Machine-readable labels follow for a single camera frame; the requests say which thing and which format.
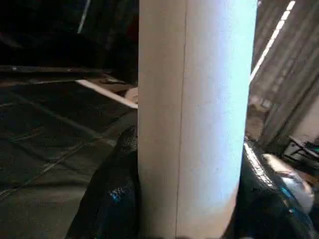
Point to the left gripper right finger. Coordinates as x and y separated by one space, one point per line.
269 204

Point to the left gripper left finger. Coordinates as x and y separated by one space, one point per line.
112 194

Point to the white plastic table leg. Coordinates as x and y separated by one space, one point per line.
199 99

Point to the black work mat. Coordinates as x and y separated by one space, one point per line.
49 137

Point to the white flat strip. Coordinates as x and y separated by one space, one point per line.
107 93

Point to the black metal frame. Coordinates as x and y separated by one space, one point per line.
299 149

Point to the black long rail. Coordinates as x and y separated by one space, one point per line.
49 69

